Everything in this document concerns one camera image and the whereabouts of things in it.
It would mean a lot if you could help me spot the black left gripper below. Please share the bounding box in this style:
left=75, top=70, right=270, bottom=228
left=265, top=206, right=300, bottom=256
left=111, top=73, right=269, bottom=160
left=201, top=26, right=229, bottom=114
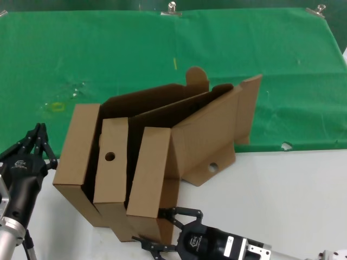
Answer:
left=0, top=123, right=59, bottom=225

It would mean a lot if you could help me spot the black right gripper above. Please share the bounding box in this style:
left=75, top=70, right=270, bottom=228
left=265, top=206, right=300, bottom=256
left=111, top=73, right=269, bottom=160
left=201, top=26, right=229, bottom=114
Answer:
left=132, top=206, right=248, bottom=260

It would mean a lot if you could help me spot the small cardboard box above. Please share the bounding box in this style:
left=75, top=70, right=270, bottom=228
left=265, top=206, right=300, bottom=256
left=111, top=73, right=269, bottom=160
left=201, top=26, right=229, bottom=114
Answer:
left=126, top=74, right=263, bottom=244

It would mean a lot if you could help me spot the large outer cardboard box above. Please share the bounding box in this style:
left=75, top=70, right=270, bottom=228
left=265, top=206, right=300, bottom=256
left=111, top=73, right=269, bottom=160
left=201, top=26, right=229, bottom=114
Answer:
left=53, top=67, right=210, bottom=230

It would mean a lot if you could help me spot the cardboard box with recycling symbol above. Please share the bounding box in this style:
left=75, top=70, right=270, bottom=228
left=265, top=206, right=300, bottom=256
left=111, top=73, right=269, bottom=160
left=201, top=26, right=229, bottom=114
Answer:
left=93, top=83, right=234, bottom=243

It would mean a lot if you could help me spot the green table cloth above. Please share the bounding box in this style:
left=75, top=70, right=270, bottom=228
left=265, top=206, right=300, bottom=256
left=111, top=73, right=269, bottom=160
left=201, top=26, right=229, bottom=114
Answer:
left=0, top=9, right=347, bottom=157

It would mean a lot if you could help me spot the silver left wrist bracket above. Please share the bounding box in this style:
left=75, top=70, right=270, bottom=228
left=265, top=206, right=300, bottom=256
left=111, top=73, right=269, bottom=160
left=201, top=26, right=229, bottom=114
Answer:
left=0, top=174, right=10, bottom=218

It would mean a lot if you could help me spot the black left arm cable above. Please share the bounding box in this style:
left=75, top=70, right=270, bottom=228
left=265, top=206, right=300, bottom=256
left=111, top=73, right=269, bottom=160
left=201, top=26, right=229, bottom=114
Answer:
left=23, top=229, right=38, bottom=260

